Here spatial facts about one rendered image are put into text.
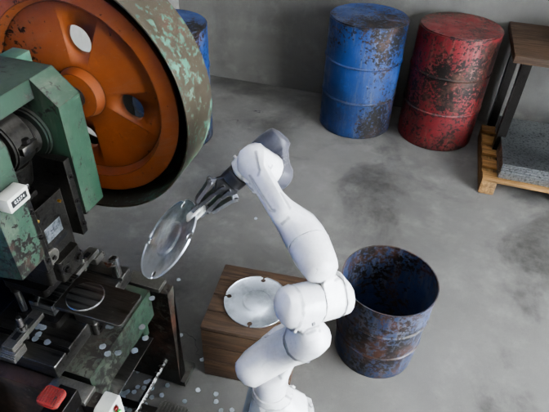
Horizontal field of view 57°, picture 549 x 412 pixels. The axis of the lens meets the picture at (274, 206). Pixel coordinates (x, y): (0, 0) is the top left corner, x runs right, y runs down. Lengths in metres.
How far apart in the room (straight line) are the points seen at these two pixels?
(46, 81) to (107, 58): 0.23
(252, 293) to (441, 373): 0.98
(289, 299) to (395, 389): 1.36
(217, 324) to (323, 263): 1.04
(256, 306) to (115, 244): 1.19
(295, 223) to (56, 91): 0.74
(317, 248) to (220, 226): 1.96
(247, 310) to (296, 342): 0.92
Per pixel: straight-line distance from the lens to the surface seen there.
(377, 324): 2.19
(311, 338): 1.31
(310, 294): 1.26
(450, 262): 3.15
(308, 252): 1.24
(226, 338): 2.21
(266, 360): 1.48
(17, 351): 1.80
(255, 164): 1.34
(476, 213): 3.58
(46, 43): 1.78
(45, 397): 1.64
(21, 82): 1.48
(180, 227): 1.67
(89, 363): 1.81
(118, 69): 1.66
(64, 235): 1.69
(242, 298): 2.28
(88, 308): 1.77
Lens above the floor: 2.09
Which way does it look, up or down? 39 degrees down
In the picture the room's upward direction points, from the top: 2 degrees clockwise
